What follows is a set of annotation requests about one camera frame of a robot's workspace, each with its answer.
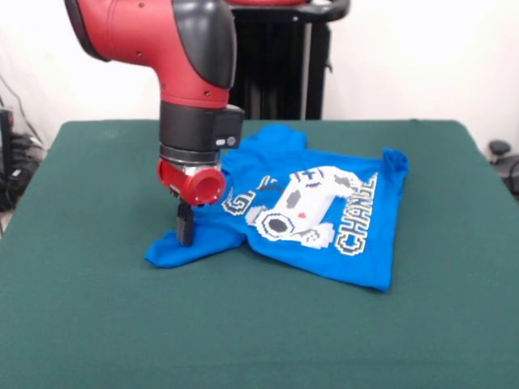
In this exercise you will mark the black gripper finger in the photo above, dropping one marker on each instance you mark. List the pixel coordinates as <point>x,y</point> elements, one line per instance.
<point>189,227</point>
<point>181,221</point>

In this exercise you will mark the black electronics box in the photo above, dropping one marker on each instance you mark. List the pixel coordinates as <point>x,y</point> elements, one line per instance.
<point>5,138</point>

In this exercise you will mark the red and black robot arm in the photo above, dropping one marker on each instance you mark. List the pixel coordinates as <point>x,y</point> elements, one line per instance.
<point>162,61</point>

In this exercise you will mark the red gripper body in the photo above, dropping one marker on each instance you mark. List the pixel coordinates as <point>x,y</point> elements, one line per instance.
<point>190,182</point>

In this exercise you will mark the blue t-shirt with white print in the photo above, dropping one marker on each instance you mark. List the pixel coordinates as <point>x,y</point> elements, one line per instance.
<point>344,251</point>

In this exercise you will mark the dark green table cloth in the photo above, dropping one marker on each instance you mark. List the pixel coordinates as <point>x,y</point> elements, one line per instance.
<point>81,304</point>

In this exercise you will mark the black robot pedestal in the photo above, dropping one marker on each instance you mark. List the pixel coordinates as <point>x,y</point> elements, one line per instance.
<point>284,73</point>

